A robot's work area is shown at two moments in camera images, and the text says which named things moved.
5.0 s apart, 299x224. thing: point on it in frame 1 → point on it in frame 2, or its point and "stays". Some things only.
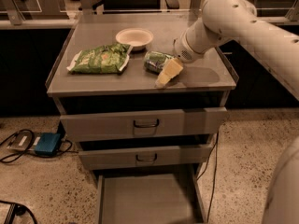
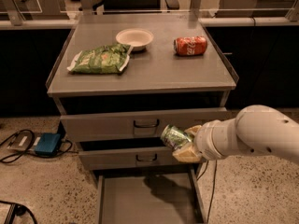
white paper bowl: x=136 y=37 stays
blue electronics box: x=47 y=144 stays
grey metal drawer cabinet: x=146 y=119 stays
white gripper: x=182 y=51 → x=207 y=141
